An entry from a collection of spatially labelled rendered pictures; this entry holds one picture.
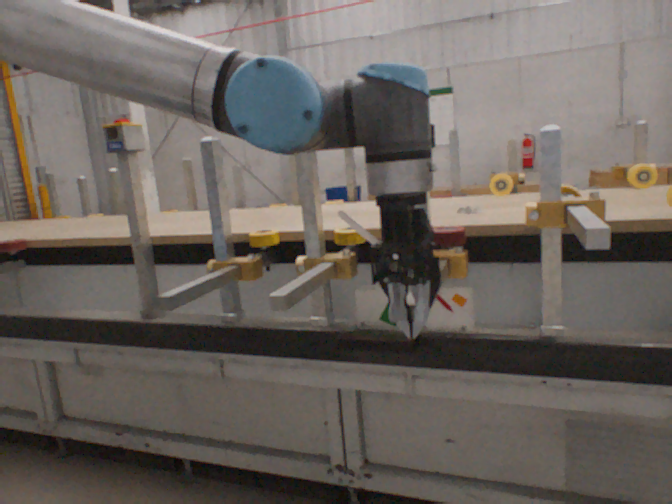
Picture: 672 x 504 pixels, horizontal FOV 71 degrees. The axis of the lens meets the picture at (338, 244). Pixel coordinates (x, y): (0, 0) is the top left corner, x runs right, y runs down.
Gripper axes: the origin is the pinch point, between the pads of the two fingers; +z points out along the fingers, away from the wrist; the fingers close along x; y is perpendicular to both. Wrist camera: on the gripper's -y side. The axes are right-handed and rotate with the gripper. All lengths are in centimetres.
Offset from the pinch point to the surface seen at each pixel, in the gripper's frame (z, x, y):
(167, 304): -0.7, -49.2, -4.8
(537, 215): -12.0, 18.5, -29.9
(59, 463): 83, -156, -51
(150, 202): -13, -161, -127
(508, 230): -6, 13, -50
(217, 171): -25, -52, -32
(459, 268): -1.6, 3.7, -30.4
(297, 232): -7, -42, -50
